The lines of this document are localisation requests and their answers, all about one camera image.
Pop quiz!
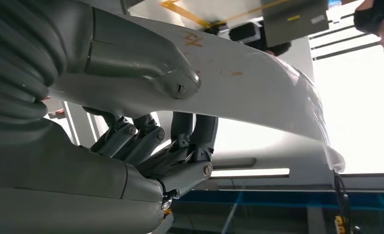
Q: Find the black cable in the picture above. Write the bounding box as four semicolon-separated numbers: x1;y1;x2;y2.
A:
333;171;352;234

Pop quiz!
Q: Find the black hard case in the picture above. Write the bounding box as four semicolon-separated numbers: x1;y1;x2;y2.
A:
229;20;261;45

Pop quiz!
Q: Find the person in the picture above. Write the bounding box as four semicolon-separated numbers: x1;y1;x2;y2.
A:
353;0;384;55

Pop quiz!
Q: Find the large yellow tape frame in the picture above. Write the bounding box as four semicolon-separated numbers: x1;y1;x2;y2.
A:
161;0;291;29

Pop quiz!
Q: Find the ceiling light strip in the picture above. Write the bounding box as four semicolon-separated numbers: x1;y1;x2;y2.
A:
211;168;290;179

